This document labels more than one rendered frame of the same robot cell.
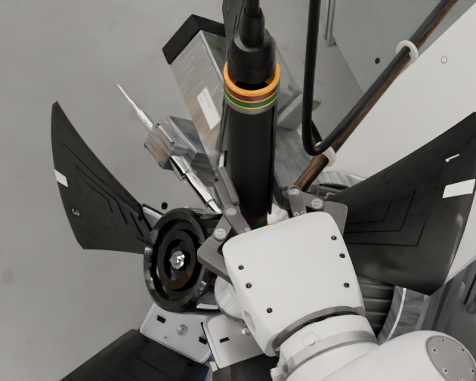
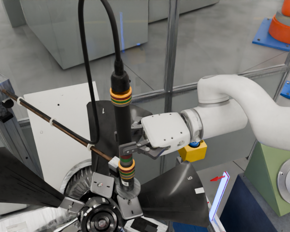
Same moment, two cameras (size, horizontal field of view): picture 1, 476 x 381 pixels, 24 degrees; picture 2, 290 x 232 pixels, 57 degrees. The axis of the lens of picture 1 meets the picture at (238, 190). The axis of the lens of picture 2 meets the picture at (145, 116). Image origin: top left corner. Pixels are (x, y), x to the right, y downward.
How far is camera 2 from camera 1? 0.70 m
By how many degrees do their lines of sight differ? 54
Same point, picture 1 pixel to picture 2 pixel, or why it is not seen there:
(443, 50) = (37, 131)
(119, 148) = not seen: outside the picture
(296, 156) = not seen: hidden behind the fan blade
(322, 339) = (194, 115)
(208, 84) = (5, 225)
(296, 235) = (152, 124)
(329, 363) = (203, 114)
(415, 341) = (208, 79)
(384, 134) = (55, 162)
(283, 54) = not seen: hidden behind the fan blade
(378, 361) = (222, 80)
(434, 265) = (144, 114)
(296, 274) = (168, 124)
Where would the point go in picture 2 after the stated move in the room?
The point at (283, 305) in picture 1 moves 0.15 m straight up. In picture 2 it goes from (179, 128) to (186, 76)
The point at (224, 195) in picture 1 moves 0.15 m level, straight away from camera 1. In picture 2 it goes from (130, 147) to (65, 147)
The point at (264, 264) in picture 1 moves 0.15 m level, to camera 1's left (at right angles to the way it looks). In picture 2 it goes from (164, 133) to (166, 189)
